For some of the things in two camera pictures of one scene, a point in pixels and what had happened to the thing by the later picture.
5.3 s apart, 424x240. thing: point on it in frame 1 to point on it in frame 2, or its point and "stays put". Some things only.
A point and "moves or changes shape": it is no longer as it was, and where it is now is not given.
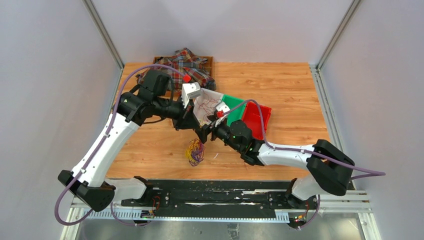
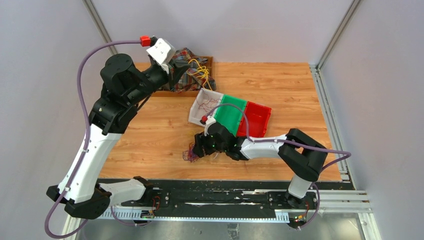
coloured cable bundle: (195, 151) moves or changes shape
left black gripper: (187, 119) to (177, 68)
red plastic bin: (252, 115) stays put
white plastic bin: (205, 105) stays put
